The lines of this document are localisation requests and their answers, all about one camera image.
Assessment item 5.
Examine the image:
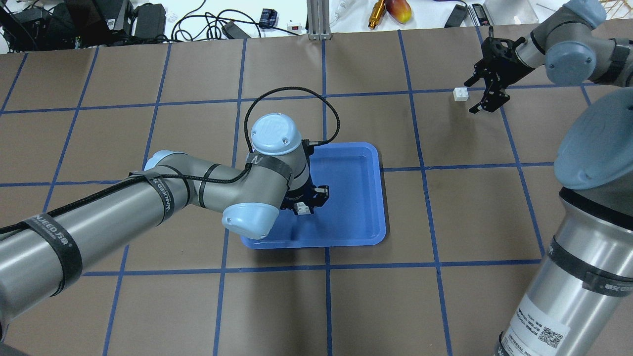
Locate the red yellow mango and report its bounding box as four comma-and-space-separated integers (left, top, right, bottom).
386, 0, 413, 24

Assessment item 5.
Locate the white block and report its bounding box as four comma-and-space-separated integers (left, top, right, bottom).
293, 201, 314, 216
452, 87, 469, 103

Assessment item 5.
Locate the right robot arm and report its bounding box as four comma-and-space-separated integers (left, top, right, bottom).
465, 0, 633, 356

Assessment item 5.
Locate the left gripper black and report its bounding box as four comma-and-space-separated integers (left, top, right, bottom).
280, 178, 330, 212

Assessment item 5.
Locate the brass cylinder tool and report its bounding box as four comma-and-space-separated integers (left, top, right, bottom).
367, 0, 386, 29

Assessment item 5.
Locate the black flat box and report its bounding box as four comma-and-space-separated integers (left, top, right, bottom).
445, 4, 468, 28

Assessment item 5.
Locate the black power adapter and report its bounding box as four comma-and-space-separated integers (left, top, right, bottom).
222, 22, 251, 39

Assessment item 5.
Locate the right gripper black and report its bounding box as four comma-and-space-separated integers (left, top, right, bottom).
464, 36, 535, 114

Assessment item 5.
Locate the clear plastic lid tray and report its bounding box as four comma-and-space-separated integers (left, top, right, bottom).
482, 0, 540, 26

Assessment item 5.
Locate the aluminium frame post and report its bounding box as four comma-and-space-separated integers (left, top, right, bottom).
306, 0, 332, 41

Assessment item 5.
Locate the blue plastic tray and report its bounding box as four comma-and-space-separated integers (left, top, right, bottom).
240, 142, 387, 250

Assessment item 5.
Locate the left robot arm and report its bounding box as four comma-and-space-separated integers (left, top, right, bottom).
0, 113, 330, 333

